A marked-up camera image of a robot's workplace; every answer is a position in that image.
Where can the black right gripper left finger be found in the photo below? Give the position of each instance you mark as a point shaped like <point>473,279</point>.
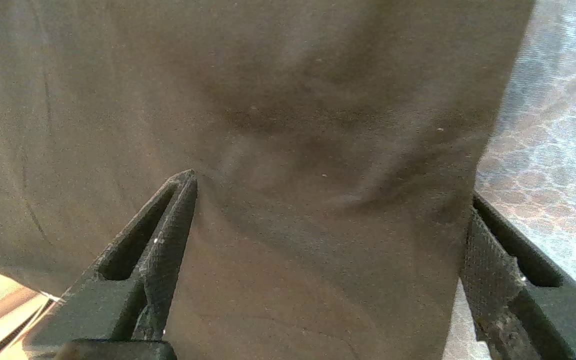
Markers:
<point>163,260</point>

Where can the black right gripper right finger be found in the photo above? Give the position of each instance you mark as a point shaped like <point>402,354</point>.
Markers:
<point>543,320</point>

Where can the black t-shirt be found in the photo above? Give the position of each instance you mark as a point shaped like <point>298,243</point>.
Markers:
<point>293,150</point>

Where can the blue bed sheet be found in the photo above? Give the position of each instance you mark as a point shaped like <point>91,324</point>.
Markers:
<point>558,150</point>

